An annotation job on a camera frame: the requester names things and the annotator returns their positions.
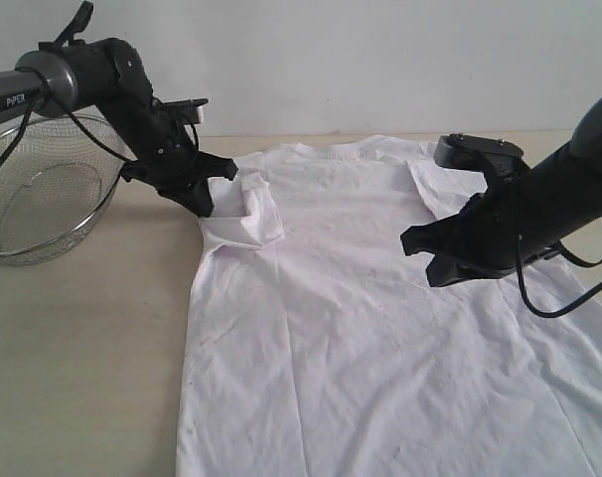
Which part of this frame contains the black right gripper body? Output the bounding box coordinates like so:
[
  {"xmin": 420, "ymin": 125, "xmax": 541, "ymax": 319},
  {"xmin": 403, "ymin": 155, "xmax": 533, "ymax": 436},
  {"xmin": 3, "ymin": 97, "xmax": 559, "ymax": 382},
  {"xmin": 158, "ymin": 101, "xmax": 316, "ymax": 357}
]
[{"xmin": 454, "ymin": 183, "xmax": 562, "ymax": 278}]

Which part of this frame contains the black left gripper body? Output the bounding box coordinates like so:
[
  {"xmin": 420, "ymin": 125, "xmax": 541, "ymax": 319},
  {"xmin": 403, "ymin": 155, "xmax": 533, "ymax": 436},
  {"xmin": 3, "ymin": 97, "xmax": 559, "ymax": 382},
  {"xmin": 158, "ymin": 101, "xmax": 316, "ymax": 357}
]
[{"xmin": 120, "ymin": 123, "xmax": 207, "ymax": 199}]

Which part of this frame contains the white t-shirt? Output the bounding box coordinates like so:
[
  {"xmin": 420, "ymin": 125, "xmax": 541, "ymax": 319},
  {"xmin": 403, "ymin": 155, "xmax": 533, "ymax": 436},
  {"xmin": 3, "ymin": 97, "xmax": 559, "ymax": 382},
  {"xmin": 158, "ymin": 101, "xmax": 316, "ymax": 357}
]
[{"xmin": 176, "ymin": 136, "xmax": 602, "ymax": 476}]

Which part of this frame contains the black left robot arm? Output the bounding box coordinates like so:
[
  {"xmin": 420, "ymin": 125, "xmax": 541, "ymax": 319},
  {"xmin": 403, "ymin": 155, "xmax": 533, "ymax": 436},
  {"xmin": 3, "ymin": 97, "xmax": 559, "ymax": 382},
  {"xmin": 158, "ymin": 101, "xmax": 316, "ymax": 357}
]
[{"xmin": 0, "ymin": 38, "xmax": 237, "ymax": 217}]

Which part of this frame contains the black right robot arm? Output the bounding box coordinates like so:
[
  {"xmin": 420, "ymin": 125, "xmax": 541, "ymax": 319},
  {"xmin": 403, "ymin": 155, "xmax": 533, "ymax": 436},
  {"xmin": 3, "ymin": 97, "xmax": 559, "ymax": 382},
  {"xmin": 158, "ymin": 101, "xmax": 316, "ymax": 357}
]
[{"xmin": 400, "ymin": 97, "xmax": 602, "ymax": 287}]

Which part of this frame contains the metal mesh basket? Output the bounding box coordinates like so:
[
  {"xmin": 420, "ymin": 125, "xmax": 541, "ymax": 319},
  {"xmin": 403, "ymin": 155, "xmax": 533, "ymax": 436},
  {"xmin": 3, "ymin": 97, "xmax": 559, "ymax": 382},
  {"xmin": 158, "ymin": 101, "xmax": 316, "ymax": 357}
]
[{"xmin": 0, "ymin": 114, "xmax": 125, "ymax": 266}]

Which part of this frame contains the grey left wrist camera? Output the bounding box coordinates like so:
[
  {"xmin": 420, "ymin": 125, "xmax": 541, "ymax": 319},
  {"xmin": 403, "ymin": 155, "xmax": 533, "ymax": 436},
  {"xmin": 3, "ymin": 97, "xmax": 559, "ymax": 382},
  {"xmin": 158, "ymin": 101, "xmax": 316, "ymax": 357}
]
[{"xmin": 156, "ymin": 98, "xmax": 209, "ymax": 124}]

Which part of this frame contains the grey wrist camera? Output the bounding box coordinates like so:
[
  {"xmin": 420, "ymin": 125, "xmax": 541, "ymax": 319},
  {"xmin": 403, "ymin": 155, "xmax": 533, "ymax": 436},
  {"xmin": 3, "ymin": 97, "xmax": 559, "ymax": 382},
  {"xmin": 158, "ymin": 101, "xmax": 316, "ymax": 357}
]
[
  {"xmin": 156, "ymin": 98, "xmax": 209, "ymax": 124},
  {"xmin": 433, "ymin": 133, "xmax": 530, "ymax": 189}
]

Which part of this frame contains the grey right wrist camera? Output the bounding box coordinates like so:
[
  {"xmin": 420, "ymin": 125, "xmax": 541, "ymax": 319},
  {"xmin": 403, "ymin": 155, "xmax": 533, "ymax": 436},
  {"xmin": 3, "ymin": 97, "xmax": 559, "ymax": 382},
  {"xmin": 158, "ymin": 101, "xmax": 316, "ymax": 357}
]
[{"xmin": 433, "ymin": 133, "xmax": 530, "ymax": 189}]

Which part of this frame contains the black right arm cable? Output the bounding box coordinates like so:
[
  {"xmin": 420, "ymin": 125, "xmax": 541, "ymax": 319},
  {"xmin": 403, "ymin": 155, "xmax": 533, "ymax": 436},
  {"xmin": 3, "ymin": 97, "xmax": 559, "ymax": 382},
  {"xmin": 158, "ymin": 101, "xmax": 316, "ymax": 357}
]
[{"xmin": 517, "ymin": 216, "xmax": 602, "ymax": 320}]

